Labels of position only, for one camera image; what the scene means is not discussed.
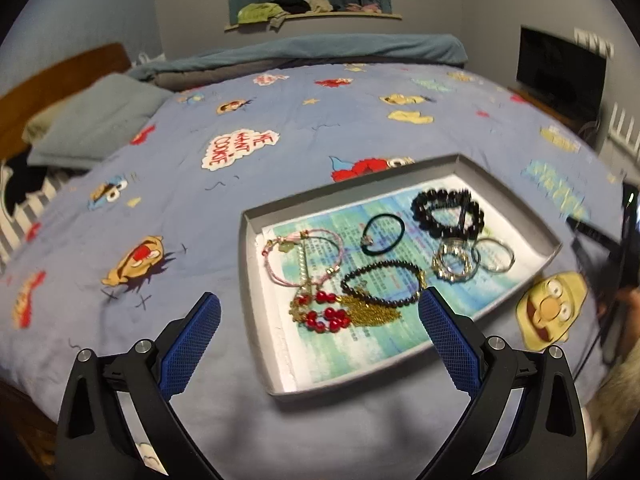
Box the wooden headboard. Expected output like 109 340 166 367
0 42 131 159

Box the black bead bracelet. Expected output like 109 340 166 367
410 186 486 239

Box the dark maroon bead bracelet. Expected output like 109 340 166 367
339 259 430 310

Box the olive yellow pillow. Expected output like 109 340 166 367
22 96 74 145

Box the black hair tie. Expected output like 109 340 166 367
359 212 407 255

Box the Sesame Street blue bedsheet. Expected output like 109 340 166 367
1 64 622 479

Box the dark crystal bead bracelet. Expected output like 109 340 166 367
432 237 475 282

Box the printed paper tray liner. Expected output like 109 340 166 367
259 173 545 394

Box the black cable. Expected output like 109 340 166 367
569 318 612 391

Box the white wifi router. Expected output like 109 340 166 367
600 102 640 174

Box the red bead gold necklace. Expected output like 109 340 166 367
288 284 405 335

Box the white plastic bag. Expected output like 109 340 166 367
132 52 166 66

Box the wooden TV stand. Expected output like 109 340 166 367
509 87 586 133

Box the person right hand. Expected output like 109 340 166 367
597 287 639 368

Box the black white striped pillow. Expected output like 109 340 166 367
0 150 75 272

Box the beige cloth on sill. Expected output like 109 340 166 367
305 0 333 14

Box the thin silver bangle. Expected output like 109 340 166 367
471 236 515 274

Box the wooden window sill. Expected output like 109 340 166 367
224 11 404 34

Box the black flat television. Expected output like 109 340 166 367
515 26 606 120

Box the folded teal blanket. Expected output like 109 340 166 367
128 34 469 92

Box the grey-green pillow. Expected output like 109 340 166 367
27 74 172 170

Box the green cloth on sill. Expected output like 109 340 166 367
238 2 288 29

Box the pink cord bracelet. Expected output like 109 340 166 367
261 227 345 290

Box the grey shallow box tray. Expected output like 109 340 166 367
239 155 561 398

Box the white wall hook rack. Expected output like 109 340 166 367
574 28 615 58

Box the pink cloth on sill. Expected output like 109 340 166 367
344 2 383 14

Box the black cloth on sill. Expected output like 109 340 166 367
272 0 311 14

